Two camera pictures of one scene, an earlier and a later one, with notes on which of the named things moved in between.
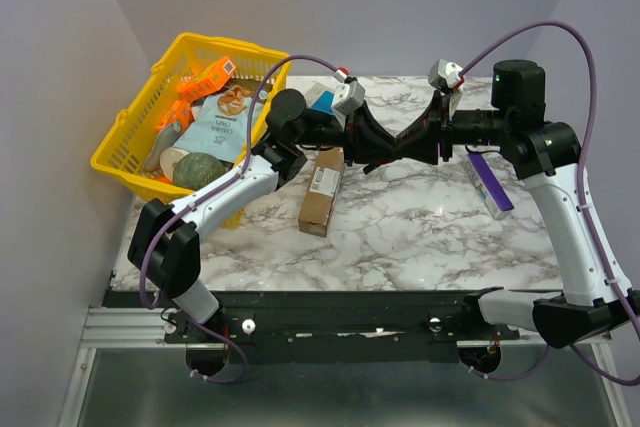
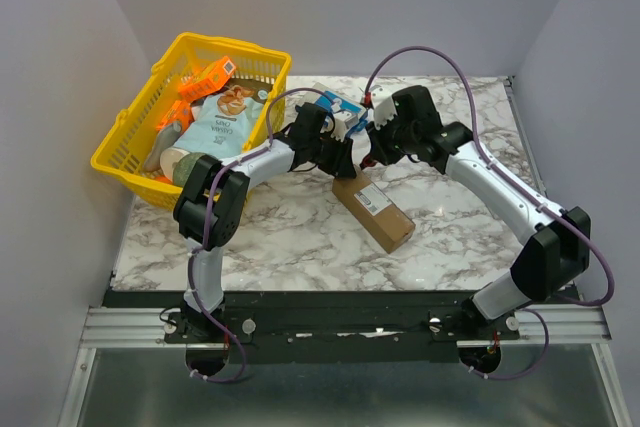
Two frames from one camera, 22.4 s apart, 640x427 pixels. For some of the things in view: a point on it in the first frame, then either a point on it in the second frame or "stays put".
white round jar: (170, 156) stays put
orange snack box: (210, 81) stays put
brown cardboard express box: (326, 178) to (375, 208)
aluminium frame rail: (124, 328) stays put
